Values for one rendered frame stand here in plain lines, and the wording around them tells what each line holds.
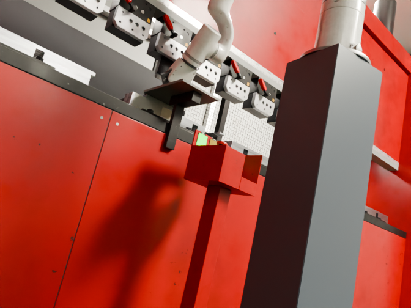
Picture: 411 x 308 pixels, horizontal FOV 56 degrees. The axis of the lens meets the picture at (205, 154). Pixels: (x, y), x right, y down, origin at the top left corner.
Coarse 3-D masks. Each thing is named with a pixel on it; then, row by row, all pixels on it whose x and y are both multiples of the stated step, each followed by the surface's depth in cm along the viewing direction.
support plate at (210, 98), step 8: (184, 80) 136; (152, 88) 151; (160, 88) 147; (168, 88) 146; (176, 88) 144; (184, 88) 142; (192, 88) 140; (200, 88) 141; (152, 96) 158; (160, 96) 156; (168, 96) 154; (208, 96) 144; (168, 104) 164; (200, 104) 155
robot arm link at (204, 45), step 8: (208, 24) 149; (200, 32) 149; (208, 32) 147; (216, 32) 147; (192, 40) 151; (200, 40) 148; (208, 40) 148; (216, 40) 150; (192, 48) 150; (200, 48) 149; (208, 48) 150; (216, 48) 152; (192, 56) 150; (200, 56) 151; (208, 56) 153
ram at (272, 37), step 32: (192, 0) 171; (256, 0) 199; (288, 0) 216; (320, 0) 237; (256, 32) 198; (288, 32) 215; (384, 64) 289; (384, 96) 287; (384, 128) 286; (384, 160) 284
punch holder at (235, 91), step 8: (224, 64) 189; (240, 64) 189; (224, 72) 187; (232, 72) 186; (240, 72) 189; (248, 72) 193; (224, 80) 185; (232, 80) 185; (240, 80) 189; (248, 80) 193; (216, 88) 188; (224, 88) 183; (232, 88) 185; (240, 88) 189; (248, 88) 192; (224, 96) 190; (232, 96) 187; (240, 96) 188
